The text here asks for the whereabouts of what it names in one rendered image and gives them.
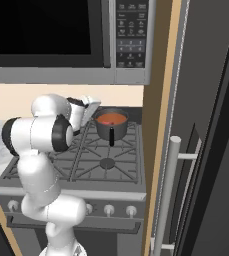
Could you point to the dark grey fridge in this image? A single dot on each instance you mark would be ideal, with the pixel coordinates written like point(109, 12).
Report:
point(202, 133)

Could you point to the grey gas stove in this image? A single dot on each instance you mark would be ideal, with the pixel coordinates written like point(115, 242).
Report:
point(99, 166)

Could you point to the grey microwave oven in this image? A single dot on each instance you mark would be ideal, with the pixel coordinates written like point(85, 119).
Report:
point(129, 40)

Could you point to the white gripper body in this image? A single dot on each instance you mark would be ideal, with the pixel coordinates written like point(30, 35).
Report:
point(91, 106)

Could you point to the white stove knob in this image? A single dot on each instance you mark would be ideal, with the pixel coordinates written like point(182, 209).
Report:
point(108, 210)
point(131, 211)
point(89, 208)
point(13, 205)

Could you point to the black microwave door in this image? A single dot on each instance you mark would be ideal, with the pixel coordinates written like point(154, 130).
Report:
point(42, 30)

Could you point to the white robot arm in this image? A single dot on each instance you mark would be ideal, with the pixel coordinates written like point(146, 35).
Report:
point(36, 133)

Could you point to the dark grey saucepan with marinade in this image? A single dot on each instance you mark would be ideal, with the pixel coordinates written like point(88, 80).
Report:
point(112, 124)

